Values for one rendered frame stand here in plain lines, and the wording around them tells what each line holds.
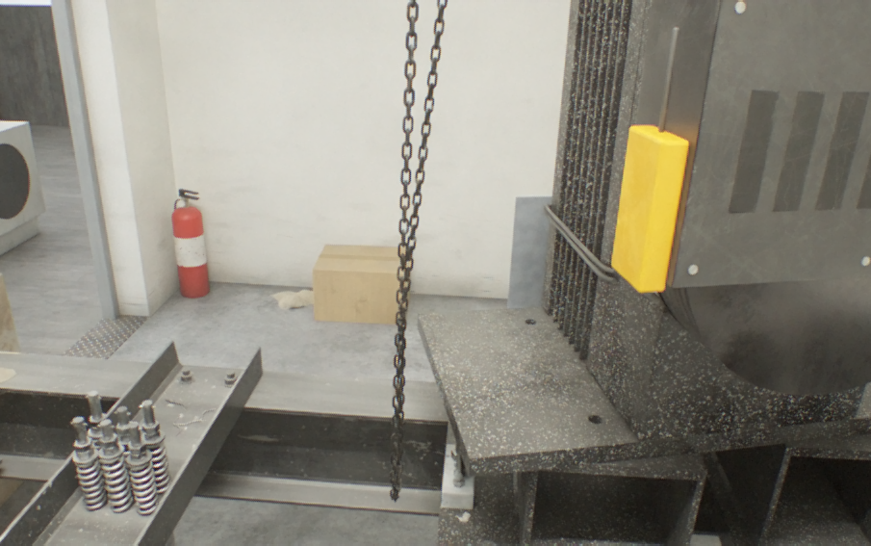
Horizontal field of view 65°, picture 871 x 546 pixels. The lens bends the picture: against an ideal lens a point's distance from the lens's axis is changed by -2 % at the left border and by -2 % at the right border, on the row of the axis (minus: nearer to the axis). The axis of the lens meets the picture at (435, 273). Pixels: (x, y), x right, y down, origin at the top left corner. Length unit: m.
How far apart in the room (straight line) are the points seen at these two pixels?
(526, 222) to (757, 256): 0.79
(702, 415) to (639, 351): 0.13
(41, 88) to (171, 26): 4.79
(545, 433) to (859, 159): 0.52
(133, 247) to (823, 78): 2.96
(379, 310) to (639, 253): 2.52
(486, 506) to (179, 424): 0.62
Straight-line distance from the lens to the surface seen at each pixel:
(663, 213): 0.73
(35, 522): 1.27
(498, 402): 1.06
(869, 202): 0.85
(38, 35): 8.12
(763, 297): 0.83
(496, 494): 1.25
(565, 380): 1.13
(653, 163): 0.72
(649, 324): 0.96
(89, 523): 1.29
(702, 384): 1.02
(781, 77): 0.74
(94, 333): 3.39
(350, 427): 1.56
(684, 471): 1.05
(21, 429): 1.89
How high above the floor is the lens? 1.48
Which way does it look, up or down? 23 degrees down
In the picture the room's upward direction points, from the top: 2 degrees clockwise
